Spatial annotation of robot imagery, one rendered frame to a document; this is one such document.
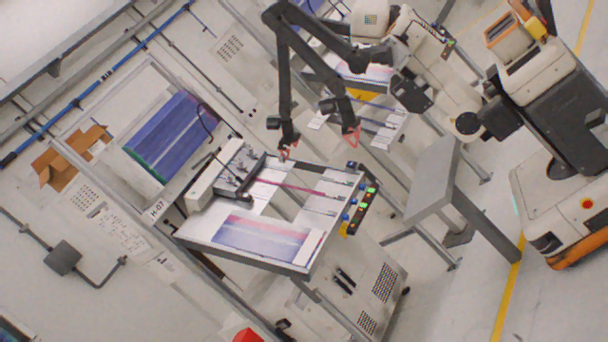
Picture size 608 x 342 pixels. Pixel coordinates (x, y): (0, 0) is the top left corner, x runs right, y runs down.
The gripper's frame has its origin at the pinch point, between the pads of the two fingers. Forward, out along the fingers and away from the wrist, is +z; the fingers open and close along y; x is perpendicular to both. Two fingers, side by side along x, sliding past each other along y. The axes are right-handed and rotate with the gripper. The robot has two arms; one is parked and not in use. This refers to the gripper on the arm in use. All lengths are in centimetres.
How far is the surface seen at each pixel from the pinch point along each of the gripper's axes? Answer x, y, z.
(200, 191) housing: -33.1, 34.9, 6.9
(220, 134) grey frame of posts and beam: -43.2, -2.8, 1.8
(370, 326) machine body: 53, 33, 75
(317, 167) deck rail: 9.7, -8.6, 14.8
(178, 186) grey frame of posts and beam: -42, 40, 3
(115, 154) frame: -64, 50, -20
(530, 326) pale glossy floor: 127, 43, 24
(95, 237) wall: -151, 16, 103
